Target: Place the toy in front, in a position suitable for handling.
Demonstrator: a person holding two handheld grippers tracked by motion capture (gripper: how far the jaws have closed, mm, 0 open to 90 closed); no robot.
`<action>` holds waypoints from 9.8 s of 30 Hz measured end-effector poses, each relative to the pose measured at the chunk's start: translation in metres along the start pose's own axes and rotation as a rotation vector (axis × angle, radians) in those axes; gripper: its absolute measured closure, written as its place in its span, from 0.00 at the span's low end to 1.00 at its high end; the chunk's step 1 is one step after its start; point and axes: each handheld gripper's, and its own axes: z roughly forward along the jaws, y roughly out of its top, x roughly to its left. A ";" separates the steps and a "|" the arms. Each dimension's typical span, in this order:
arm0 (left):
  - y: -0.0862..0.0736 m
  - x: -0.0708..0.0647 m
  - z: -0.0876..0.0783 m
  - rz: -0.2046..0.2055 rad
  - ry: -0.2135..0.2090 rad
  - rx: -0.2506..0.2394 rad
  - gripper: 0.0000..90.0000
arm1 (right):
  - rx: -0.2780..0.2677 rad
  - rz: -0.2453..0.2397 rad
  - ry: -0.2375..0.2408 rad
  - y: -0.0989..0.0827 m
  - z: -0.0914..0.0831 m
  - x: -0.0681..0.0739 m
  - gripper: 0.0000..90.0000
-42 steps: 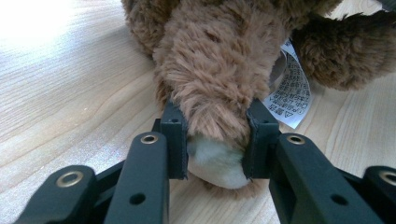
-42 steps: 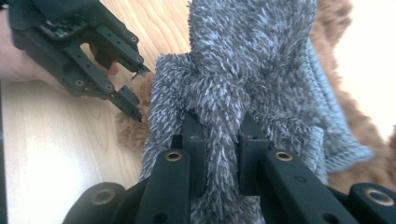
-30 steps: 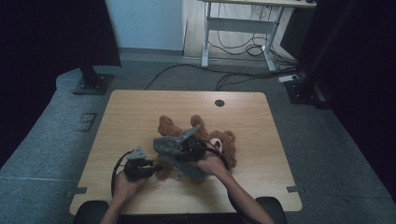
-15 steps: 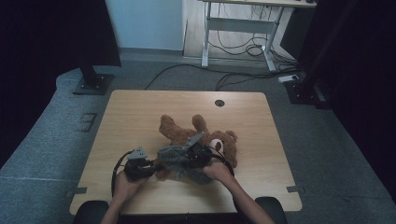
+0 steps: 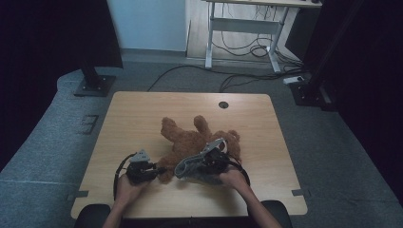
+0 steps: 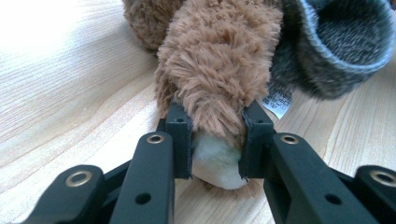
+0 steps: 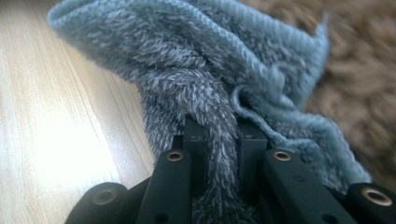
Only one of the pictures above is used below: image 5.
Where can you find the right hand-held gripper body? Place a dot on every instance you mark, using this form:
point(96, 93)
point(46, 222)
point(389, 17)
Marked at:
point(215, 160)

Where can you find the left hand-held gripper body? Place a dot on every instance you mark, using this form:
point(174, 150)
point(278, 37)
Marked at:
point(141, 171)

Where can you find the grey felt cloth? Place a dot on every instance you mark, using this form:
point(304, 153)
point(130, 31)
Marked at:
point(190, 167)

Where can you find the brown teddy bear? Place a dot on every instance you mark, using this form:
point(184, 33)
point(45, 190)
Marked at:
point(190, 142)

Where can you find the person's left hand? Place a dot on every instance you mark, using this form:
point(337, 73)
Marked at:
point(128, 191)

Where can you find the person's right hand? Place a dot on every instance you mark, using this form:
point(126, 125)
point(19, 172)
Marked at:
point(236, 180)

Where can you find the black chair armrest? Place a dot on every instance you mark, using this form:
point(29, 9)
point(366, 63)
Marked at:
point(92, 217)
point(280, 215)

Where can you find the grey tape strip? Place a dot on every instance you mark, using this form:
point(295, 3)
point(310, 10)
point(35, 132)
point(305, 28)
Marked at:
point(302, 192)
point(77, 194)

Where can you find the dark floor socket box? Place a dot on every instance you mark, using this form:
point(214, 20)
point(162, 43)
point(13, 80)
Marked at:
point(88, 124)

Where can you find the black stand with square base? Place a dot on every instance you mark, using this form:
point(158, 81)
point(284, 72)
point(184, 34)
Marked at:
point(95, 85)

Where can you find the white power strip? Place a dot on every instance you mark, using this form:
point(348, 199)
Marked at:
point(293, 80)

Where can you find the black stand with slanted post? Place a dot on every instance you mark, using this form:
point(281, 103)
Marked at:
point(312, 95)

